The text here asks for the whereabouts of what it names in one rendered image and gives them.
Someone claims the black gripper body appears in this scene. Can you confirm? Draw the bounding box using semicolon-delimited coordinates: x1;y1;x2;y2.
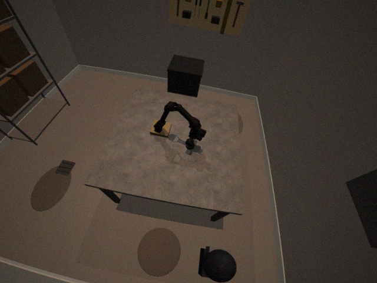
186;132;197;146

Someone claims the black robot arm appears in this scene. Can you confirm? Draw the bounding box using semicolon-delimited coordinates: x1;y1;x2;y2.
153;101;206;141

